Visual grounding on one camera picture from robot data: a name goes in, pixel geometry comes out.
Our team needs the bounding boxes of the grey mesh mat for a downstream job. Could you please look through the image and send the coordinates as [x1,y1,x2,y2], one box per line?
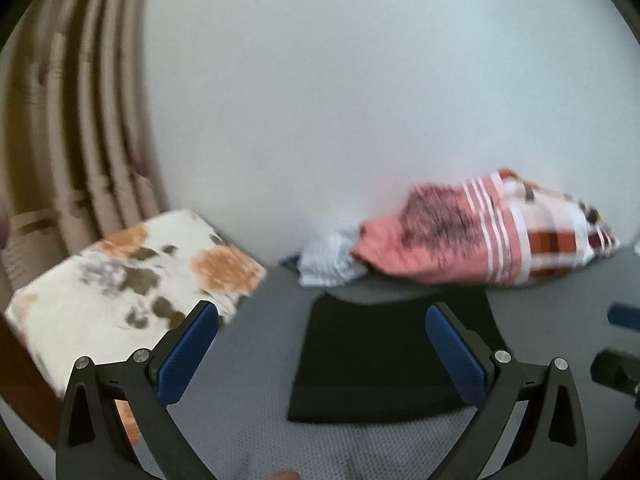
[125,240,640,480]

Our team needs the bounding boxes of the black pants with orange lining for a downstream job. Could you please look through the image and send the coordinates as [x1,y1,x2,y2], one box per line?
[286,294,508,423]

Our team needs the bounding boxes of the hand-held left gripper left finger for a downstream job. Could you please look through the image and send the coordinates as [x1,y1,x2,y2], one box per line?
[55,300,221,480]

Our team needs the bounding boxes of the light striped cloth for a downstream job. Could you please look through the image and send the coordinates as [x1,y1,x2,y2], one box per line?
[279,227,368,288]

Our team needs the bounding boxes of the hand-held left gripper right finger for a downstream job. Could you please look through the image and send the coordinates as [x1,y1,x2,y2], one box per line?
[425,302,588,480]

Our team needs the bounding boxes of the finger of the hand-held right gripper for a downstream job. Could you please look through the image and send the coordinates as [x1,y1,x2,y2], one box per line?
[590,349,640,397]
[607,302,640,334]

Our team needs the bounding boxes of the brown wooden bed frame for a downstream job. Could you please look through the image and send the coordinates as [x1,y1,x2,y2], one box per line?
[0,310,63,448]

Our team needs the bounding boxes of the white floral cushion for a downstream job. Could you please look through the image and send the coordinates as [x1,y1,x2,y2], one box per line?
[5,210,268,446]

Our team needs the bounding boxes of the pink plaid folded blanket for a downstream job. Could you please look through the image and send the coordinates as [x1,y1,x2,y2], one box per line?
[350,169,621,288]

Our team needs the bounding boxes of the beige patterned curtain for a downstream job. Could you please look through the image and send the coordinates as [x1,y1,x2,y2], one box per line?
[0,0,161,306]

